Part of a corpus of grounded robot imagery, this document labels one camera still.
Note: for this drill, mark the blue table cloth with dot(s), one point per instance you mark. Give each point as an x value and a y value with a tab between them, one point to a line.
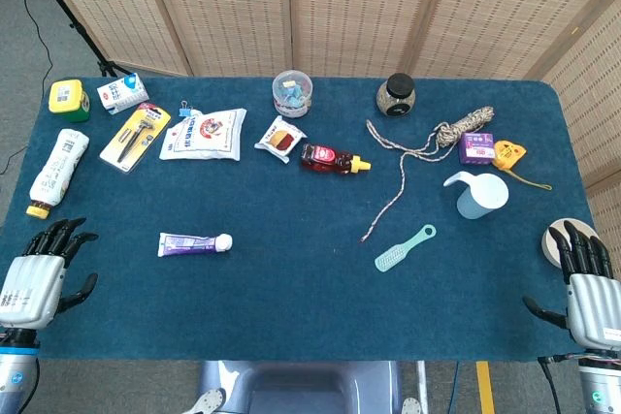
291	297

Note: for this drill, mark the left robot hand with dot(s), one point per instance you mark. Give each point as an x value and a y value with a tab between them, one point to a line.
34	283

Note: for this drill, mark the white bottle yellow cap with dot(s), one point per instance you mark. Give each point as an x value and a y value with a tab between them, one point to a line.
58	169

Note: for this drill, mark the white printed bag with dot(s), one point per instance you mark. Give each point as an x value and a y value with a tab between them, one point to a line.
204	137

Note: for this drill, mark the purple toothpaste tube white cap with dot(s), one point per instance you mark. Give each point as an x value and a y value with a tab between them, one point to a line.
189	244

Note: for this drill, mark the beige bowl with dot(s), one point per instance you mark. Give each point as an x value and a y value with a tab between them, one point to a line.
550	245

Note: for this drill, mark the black tripod stand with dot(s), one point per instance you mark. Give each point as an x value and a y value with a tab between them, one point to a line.
103	65

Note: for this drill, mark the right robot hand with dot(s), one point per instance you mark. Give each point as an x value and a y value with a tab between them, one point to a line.
594	302

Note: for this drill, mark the bamboo folding screen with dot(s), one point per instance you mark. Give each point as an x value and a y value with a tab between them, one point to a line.
339	7

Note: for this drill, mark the blue binder clip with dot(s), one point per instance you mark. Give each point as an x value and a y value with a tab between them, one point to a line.
185	109

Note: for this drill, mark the green scrub brush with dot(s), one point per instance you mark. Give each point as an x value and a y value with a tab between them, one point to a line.
393	256

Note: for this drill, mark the white snack packet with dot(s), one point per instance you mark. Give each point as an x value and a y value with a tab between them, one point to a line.
279	138

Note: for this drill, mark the yellow green container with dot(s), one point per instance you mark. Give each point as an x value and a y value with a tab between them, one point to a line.
68	96

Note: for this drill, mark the yellow floor tape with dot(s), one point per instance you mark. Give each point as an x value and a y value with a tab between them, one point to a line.
485	385

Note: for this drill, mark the yellow tape measure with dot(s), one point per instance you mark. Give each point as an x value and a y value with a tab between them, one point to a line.
507	153

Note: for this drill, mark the razor in yellow blister pack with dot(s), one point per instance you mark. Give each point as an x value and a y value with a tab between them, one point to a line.
136	135

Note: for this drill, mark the white blue milk carton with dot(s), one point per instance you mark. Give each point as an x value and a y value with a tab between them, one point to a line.
121	93

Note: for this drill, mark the purple box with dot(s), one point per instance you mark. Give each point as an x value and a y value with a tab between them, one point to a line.
476	147

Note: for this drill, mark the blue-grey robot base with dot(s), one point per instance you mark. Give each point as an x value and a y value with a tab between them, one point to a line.
301	385

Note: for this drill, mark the white table leg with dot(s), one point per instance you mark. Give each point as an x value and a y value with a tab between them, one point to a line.
422	385

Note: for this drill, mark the dark round jar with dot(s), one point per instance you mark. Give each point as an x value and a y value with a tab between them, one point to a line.
398	91

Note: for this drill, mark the honey bear bottle yellow cap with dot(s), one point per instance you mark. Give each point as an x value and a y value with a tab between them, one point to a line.
325	158

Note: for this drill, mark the clear plastic jar of clips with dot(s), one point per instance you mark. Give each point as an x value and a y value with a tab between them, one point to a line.
292	94

